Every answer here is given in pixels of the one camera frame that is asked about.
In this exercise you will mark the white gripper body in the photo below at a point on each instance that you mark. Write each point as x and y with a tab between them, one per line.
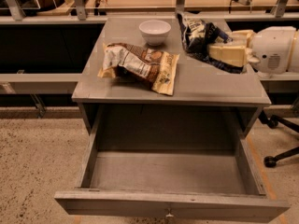
270	48

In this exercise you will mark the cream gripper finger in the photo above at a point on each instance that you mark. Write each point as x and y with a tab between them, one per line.
233	55
244	37

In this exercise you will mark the blue chip bag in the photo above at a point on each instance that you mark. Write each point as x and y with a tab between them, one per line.
197	35

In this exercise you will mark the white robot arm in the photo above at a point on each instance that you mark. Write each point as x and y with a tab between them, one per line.
273	50

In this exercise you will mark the brown and white chip bag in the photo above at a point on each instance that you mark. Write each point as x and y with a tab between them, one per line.
155	67

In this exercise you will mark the open grey top drawer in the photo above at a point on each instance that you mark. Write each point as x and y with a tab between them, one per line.
169	162

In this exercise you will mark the white ceramic bowl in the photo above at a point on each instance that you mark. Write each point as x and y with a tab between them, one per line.
154	32

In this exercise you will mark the metal railing frame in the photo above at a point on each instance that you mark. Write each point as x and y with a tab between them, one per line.
95	11

